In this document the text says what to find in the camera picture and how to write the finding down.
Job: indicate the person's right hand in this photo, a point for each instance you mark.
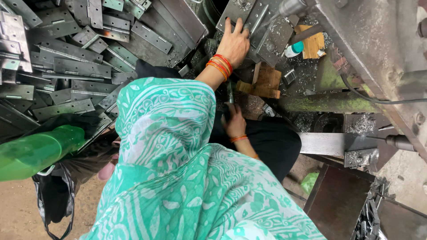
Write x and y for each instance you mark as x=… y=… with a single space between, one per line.
x=235 y=123

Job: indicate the person's left hand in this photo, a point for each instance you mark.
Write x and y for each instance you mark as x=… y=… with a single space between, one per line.
x=233 y=46

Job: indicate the person's left fingers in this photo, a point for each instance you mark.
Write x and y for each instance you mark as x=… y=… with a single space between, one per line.
x=229 y=26

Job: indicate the person's right fingers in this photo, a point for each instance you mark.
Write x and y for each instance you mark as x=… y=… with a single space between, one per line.
x=230 y=111

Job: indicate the large steel hinge plate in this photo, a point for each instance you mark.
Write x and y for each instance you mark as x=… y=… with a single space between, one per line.
x=267 y=36

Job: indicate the thin orange bangles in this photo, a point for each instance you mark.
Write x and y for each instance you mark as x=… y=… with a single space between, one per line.
x=238 y=138

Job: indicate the red orange bangles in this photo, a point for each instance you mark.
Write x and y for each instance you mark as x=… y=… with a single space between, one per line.
x=220 y=66

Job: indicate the brown wooden block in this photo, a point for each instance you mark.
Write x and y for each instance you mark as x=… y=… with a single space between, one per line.
x=267 y=83

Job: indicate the steel drill spindle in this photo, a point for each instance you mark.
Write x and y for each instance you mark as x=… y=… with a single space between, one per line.
x=292 y=7

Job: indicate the white bottle with teal cap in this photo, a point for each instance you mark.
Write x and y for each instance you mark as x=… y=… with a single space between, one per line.
x=293 y=50

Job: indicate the small shiny metal block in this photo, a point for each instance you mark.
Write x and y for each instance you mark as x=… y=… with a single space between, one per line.
x=289 y=76

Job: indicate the green white patterned sari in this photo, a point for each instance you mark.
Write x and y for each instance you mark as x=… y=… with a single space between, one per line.
x=173 y=166

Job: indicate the light wooden block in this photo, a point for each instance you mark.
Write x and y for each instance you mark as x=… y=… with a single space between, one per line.
x=313 y=43

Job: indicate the green painted metal bar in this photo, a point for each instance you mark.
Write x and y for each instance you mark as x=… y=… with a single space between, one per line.
x=327 y=102

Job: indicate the flat steel plate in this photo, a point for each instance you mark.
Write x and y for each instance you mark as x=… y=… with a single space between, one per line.
x=327 y=144

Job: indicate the crumpled green plastic bag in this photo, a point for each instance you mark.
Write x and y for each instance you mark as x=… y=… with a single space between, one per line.
x=309 y=182

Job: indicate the person's foot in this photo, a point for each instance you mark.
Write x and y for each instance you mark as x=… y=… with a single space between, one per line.
x=106 y=170

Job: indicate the dark metal tray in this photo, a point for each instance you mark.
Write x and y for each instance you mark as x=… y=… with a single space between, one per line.
x=337 y=203

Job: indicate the pile of steel hinges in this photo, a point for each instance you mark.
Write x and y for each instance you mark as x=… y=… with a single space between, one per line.
x=76 y=63

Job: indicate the drill chuck with bit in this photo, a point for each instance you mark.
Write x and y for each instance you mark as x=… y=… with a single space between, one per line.
x=398 y=142

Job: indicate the heap of metal scrap pieces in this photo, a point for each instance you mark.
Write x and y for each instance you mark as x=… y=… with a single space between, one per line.
x=372 y=213

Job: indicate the black plastic bag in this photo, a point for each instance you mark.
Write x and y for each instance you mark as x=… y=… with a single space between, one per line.
x=56 y=196

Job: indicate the green plastic bottle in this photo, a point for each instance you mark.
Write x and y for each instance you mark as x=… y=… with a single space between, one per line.
x=36 y=151

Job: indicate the grey drilling machine frame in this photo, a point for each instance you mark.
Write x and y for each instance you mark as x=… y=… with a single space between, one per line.
x=373 y=43

